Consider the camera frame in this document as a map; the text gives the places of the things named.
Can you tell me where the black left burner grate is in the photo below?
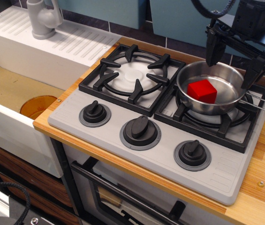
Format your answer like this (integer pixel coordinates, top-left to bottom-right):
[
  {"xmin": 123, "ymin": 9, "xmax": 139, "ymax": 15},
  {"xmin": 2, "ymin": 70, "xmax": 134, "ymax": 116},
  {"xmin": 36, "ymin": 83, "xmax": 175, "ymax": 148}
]
[{"xmin": 79, "ymin": 44, "xmax": 186, "ymax": 117}]

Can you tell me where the black braided cable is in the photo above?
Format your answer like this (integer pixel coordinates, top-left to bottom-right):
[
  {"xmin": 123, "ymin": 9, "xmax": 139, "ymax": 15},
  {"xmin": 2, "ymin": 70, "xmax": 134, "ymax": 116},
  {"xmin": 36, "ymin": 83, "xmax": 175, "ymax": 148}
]
[
  {"xmin": 0, "ymin": 182, "xmax": 31, "ymax": 225},
  {"xmin": 190, "ymin": 0, "xmax": 237, "ymax": 19}
]

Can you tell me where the grey toy faucet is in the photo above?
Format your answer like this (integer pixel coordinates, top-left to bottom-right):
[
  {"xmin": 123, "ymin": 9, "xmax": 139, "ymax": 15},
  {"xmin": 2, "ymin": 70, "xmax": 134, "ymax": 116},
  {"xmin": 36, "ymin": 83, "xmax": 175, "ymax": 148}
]
[{"xmin": 27, "ymin": 0, "xmax": 63, "ymax": 40}]

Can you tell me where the red cube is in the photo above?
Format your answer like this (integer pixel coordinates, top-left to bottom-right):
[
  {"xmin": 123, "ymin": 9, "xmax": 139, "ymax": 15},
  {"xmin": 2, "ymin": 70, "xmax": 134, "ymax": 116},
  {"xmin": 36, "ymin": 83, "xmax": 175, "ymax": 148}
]
[{"xmin": 187, "ymin": 79, "xmax": 218, "ymax": 104}]

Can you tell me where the grey stove top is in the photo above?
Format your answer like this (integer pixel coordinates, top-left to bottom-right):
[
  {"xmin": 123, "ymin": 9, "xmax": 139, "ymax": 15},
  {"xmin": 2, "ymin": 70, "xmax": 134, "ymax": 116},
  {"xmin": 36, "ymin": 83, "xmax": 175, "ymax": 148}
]
[{"xmin": 48, "ymin": 86, "xmax": 265, "ymax": 205}]

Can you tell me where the white sink unit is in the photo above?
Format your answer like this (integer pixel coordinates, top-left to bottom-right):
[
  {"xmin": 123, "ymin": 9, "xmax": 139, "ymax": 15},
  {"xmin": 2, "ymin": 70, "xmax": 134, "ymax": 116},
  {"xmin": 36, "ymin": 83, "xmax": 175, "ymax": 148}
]
[{"xmin": 0, "ymin": 6, "xmax": 120, "ymax": 178}]

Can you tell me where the wooden drawer front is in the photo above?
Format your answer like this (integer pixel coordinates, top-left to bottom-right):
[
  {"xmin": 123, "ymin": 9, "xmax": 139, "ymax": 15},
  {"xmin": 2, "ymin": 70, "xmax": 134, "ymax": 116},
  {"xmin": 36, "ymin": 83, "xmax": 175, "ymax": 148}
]
[{"xmin": 0, "ymin": 138, "xmax": 80, "ymax": 225}]

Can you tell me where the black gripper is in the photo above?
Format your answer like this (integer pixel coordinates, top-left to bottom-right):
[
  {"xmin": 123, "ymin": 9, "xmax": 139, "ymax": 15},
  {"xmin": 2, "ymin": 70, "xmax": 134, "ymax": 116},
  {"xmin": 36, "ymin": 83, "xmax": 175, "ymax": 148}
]
[{"xmin": 204, "ymin": 0, "xmax": 265, "ymax": 89}]

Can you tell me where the black middle stove knob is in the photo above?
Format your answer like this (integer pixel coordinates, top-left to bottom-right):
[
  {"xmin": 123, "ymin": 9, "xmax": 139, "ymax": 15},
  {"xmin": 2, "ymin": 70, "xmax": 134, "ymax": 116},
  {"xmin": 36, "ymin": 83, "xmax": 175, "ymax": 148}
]
[{"xmin": 120, "ymin": 115, "xmax": 161, "ymax": 151}]

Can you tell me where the black stove knob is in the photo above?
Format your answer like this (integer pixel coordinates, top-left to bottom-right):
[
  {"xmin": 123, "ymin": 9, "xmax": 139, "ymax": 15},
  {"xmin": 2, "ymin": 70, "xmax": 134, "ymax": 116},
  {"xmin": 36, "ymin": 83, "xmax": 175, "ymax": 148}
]
[
  {"xmin": 120, "ymin": 115, "xmax": 161, "ymax": 151},
  {"xmin": 79, "ymin": 100, "xmax": 111, "ymax": 128},
  {"xmin": 174, "ymin": 140, "xmax": 212, "ymax": 172}
]

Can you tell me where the black right stove knob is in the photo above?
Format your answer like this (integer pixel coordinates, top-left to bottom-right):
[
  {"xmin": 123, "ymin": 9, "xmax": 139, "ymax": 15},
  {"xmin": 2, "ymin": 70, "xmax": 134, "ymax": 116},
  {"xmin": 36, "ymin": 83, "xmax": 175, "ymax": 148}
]
[{"xmin": 174, "ymin": 140, "xmax": 212, "ymax": 172}]

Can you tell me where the stainless steel pan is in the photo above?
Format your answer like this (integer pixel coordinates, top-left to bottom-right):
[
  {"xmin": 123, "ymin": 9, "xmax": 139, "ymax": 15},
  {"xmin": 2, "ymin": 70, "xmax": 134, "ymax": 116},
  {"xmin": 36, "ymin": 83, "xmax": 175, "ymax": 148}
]
[{"xmin": 176, "ymin": 61, "xmax": 265, "ymax": 115}]

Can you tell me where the black right burner grate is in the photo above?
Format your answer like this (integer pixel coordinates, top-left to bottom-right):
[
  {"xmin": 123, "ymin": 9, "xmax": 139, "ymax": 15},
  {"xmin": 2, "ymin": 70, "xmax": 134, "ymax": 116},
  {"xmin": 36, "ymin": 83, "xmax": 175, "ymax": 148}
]
[{"xmin": 154, "ymin": 82, "xmax": 265, "ymax": 153}]

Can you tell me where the black braided cable lower left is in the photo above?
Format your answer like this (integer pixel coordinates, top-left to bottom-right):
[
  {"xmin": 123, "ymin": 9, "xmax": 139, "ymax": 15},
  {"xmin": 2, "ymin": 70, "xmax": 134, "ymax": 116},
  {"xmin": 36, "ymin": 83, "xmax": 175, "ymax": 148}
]
[{"xmin": 0, "ymin": 182, "xmax": 31, "ymax": 225}]

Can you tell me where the black burner grate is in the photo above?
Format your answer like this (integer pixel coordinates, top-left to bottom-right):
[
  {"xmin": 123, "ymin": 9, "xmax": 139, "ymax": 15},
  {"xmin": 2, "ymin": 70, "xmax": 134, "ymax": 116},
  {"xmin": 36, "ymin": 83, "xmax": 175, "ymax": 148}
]
[
  {"xmin": 154, "ymin": 82, "xmax": 265, "ymax": 153},
  {"xmin": 79, "ymin": 44, "xmax": 186, "ymax": 117}
]

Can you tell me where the oven door with handle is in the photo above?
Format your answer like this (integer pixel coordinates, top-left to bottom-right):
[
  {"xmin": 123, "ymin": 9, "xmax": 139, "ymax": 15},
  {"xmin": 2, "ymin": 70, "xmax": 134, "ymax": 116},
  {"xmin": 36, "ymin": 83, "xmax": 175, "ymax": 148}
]
[{"xmin": 64, "ymin": 146, "xmax": 229, "ymax": 225}]

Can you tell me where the black left stove knob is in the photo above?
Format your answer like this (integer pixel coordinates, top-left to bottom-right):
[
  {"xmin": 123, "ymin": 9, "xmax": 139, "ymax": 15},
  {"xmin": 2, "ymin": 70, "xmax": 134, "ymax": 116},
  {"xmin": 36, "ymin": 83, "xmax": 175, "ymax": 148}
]
[{"xmin": 79, "ymin": 100, "xmax": 111, "ymax": 128}]

